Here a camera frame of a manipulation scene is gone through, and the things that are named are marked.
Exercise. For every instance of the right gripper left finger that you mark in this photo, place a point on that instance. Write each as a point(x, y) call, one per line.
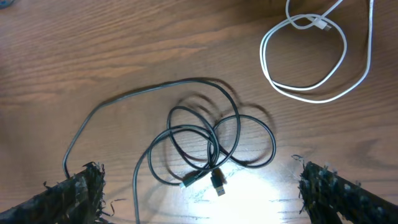
point(78, 199)

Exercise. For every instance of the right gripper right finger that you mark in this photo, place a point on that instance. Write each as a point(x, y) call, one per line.
point(329, 198)

